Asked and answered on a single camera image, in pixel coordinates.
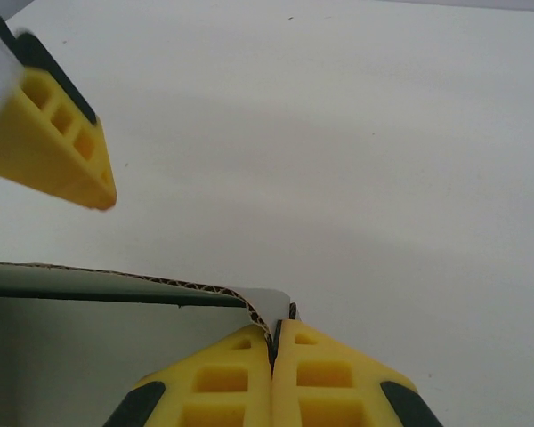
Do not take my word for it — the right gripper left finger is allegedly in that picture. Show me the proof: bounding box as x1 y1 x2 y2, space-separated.
101 320 275 427

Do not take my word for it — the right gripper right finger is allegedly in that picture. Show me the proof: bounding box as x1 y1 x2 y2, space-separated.
271 303 444 427

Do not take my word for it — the grey cardboard box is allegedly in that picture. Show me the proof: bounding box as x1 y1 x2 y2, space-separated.
0 260 295 427

